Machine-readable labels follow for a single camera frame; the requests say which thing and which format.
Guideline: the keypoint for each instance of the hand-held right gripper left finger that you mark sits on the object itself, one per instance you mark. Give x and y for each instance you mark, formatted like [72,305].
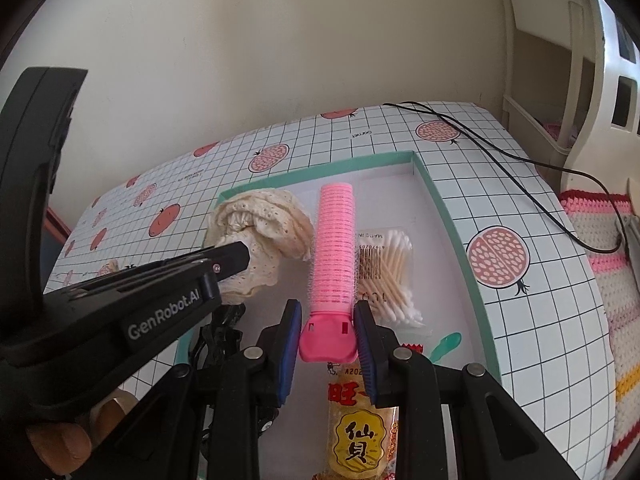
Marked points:
[291,350]

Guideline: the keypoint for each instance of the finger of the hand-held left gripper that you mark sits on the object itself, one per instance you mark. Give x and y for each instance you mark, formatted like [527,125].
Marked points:
[232,257]

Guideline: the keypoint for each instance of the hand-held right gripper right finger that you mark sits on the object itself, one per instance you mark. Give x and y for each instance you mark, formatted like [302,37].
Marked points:
[366,350]

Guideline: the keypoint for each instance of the cream perforated cloth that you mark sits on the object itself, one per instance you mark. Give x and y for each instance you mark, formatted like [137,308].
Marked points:
[270,230]

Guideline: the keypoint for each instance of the cotton swab pack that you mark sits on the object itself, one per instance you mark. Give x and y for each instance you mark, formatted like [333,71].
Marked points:
[390,280]

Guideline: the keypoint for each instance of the yellow rice cracker packet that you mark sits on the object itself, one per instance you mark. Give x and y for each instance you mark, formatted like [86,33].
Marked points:
[360,440]

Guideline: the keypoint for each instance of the pink hair roller clip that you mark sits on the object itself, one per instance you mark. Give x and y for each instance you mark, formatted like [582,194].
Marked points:
[332,260]

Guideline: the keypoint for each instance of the white box with teal rim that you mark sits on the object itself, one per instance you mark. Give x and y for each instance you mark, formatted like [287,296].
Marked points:
[440,285]

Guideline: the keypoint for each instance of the person's left hand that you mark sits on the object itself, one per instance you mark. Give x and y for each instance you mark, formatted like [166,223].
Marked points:
[60,447]

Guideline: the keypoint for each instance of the black monster figure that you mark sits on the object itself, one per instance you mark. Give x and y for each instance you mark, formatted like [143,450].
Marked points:
[222,322]

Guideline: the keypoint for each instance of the green translucent toy figure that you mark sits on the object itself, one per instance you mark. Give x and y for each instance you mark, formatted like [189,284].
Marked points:
[445,345]

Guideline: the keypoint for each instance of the pink leaning board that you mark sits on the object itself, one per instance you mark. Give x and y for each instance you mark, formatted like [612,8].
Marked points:
[60,222]

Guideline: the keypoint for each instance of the striped crocheted blanket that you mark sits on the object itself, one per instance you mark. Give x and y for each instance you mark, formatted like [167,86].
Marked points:
[615,320]

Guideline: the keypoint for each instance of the cream wooden bunk bed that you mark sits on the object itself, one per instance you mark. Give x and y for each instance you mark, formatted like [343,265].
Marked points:
[550,60]

